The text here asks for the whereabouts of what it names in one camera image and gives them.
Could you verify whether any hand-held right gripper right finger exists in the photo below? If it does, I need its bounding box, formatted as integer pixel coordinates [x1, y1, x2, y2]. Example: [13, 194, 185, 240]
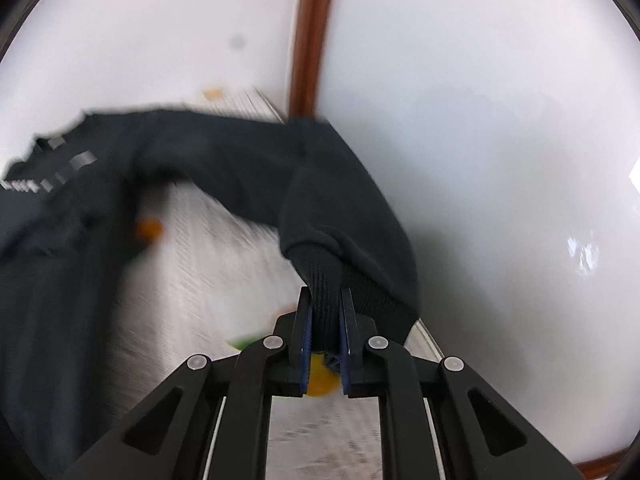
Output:
[340, 287, 586, 480]

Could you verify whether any dark knit sweater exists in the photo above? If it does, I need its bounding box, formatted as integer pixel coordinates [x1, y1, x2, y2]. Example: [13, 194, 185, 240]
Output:
[0, 107, 421, 480]

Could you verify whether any fruit print tablecloth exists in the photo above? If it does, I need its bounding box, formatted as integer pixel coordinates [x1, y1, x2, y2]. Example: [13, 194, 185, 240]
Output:
[115, 87, 446, 480]

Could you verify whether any brown wooden door frame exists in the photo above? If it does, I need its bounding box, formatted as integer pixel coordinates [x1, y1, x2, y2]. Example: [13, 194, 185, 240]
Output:
[288, 0, 341, 124]

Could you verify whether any brown wooden trim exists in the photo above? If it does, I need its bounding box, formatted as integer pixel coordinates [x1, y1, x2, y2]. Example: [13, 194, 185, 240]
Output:
[574, 447, 634, 480]

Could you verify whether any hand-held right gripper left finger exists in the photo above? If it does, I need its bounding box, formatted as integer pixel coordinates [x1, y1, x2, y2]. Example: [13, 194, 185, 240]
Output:
[62, 286, 316, 480]

